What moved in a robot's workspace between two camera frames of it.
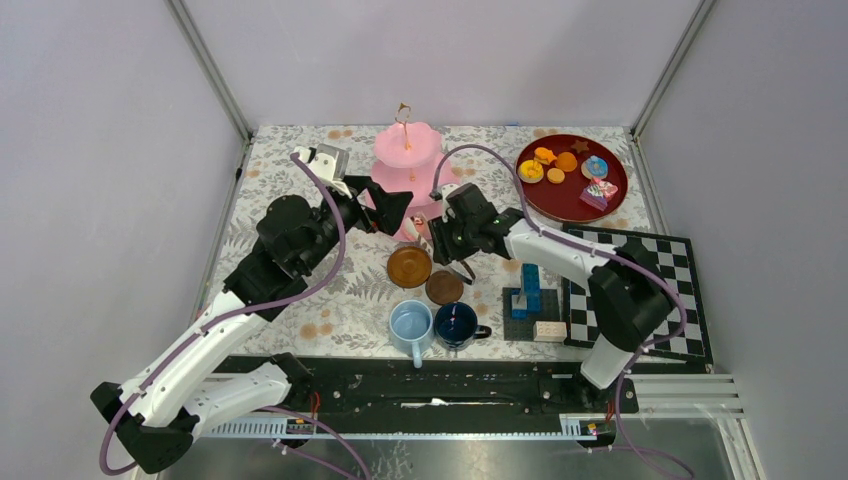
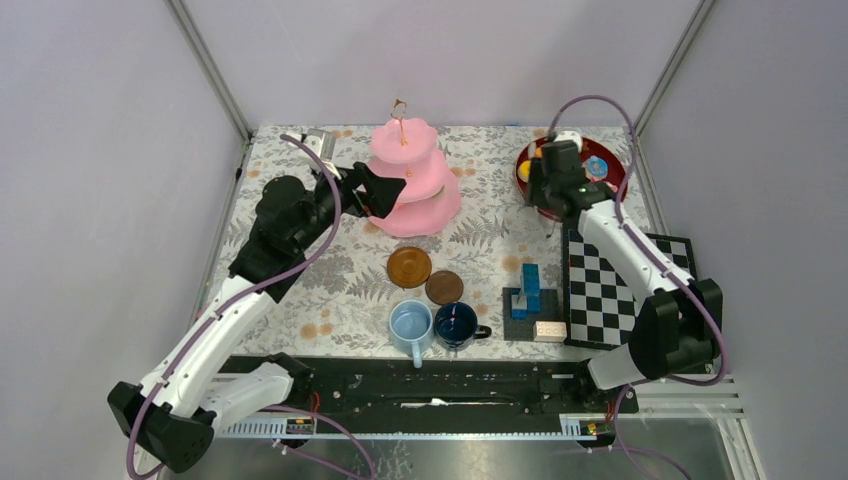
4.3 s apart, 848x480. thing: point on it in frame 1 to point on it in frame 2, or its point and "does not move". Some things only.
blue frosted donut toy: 594,167 does not move
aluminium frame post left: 209,67 does not move
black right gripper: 441,240 to 553,159
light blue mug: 411,329 does not move
